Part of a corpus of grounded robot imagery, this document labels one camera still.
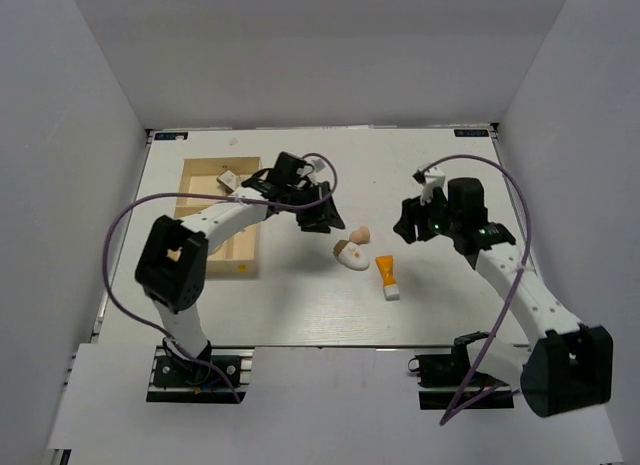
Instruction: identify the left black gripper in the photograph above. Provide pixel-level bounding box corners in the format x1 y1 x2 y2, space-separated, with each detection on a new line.
285 180 346 234

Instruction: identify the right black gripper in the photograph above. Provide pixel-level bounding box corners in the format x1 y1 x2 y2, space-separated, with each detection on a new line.
392 186 460 245

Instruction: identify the beige makeup sponge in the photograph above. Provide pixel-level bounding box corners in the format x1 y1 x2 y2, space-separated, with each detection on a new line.
349 226 371 245

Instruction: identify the white bottle gold cap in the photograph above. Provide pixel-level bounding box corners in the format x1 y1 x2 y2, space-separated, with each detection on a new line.
333 240 370 271

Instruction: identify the orange tube white cap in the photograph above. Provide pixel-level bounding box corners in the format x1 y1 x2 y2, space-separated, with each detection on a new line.
375 255 400 301

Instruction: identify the gold eyeshadow palette white label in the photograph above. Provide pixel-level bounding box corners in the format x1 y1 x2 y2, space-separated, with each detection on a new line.
216 169 239 194

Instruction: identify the round beige powder puff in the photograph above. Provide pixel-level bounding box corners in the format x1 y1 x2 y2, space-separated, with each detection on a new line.
208 241 226 258

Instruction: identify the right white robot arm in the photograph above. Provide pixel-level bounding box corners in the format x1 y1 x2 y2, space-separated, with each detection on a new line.
394 172 613 418

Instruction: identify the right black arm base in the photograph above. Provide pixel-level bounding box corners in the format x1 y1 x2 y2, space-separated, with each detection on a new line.
408 353 514 411

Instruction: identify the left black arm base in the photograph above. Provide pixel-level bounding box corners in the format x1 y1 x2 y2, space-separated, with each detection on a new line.
146 346 253 405

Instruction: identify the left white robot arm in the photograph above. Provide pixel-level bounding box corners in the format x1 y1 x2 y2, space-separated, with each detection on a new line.
134 152 345 384

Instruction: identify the wooden divided organizer box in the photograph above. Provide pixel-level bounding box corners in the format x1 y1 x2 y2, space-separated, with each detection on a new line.
174 156 262 279

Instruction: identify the right blue table sticker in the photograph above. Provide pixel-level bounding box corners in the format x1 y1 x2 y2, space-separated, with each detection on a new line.
453 129 490 138

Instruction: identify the blue table sticker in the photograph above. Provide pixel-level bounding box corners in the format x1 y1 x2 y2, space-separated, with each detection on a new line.
154 132 188 141
453 129 490 138

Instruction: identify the left blue table sticker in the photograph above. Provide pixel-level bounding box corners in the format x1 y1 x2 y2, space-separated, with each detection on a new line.
154 132 188 141

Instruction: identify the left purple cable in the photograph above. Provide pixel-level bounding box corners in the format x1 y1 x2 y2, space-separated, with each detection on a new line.
103 153 340 404

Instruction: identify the purple cable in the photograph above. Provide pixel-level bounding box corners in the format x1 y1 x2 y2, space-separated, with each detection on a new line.
103 153 340 404
422 154 532 427

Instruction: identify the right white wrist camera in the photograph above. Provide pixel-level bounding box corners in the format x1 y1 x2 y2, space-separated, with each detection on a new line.
412 166 446 205

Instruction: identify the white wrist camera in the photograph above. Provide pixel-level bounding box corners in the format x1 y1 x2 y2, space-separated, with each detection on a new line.
412 166 446 205
306 158 326 173

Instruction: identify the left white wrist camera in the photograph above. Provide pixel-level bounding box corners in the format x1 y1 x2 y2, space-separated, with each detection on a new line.
306 158 326 173

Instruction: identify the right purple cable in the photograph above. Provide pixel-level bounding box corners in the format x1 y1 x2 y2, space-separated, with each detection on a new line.
422 154 532 427

